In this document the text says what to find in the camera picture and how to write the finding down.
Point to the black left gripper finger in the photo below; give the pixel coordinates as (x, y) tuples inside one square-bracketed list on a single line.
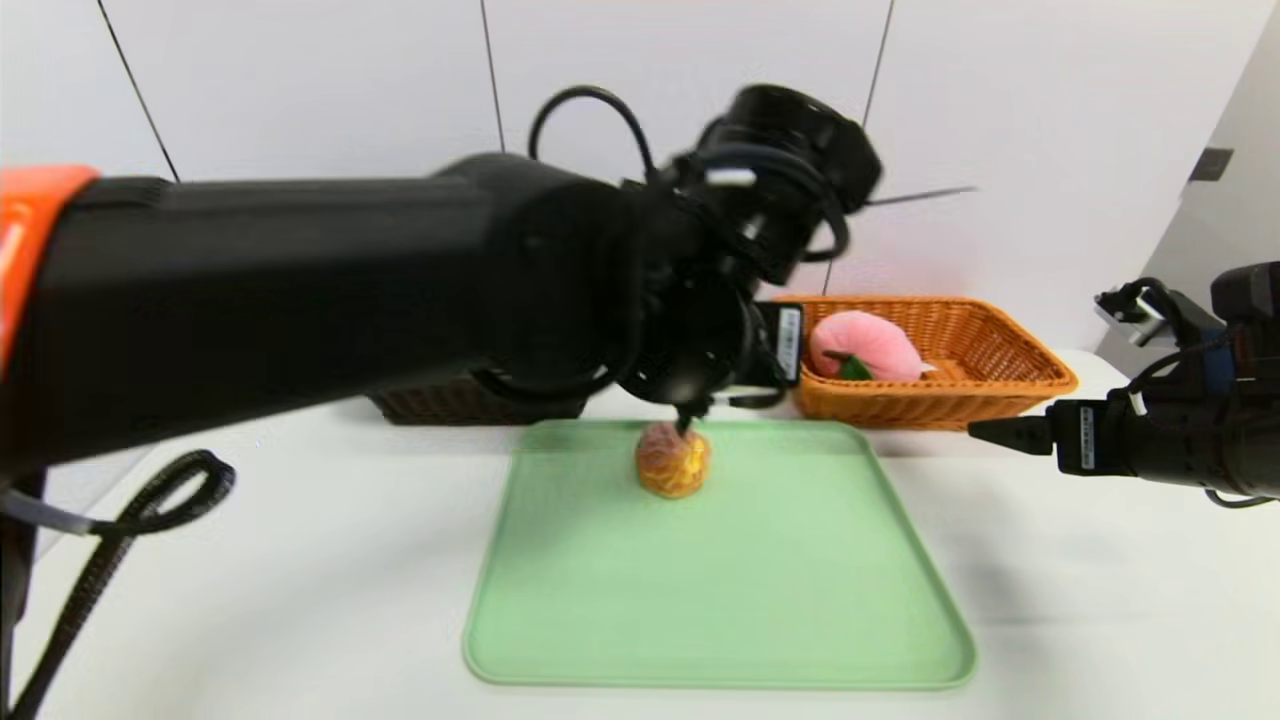
[(692, 415)]

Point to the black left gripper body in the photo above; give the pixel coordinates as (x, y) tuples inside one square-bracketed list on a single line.
[(786, 344)]

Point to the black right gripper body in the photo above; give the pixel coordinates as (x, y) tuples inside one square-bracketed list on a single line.
[(1082, 437)]

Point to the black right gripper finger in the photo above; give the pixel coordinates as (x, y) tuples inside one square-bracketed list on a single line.
[(1015, 437)]

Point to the pink plush peach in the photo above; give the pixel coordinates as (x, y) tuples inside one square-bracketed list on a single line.
[(870, 340)]

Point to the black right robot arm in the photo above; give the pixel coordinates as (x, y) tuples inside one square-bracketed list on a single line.
[(1220, 440)]

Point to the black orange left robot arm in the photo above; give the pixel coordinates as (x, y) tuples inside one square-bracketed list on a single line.
[(300, 290)]

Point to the orange wicker basket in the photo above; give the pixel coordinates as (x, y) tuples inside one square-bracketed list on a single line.
[(980, 395)]

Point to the dark brown wicker basket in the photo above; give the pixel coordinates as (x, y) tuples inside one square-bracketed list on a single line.
[(450, 405)]

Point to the golden cream puff bread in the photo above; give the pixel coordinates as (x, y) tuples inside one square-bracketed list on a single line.
[(675, 470)]

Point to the light green plastic tray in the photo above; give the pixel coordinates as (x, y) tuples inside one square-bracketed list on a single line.
[(720, 590)]

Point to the thin black zip tie tail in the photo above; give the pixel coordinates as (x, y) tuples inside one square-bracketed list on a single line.
[(920, 196)]

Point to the dark wall plate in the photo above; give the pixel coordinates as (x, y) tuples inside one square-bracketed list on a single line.
[(1210, 167)]

